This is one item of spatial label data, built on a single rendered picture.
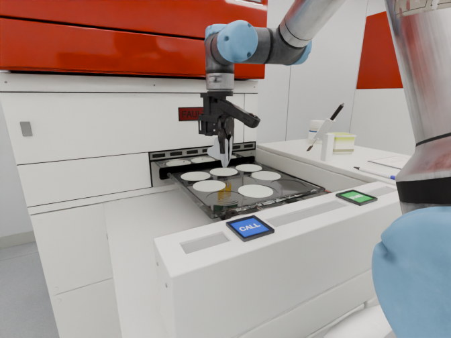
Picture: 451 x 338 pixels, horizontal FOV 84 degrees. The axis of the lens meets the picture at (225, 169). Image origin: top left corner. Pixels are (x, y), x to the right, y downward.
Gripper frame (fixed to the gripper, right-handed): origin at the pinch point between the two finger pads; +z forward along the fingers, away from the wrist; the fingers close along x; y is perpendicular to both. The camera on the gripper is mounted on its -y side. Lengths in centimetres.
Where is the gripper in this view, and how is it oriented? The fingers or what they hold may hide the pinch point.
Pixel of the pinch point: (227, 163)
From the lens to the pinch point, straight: 71.7
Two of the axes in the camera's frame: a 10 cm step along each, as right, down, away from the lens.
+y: -9.3, -1.0, 3.4
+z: 0.0, 9.6, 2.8
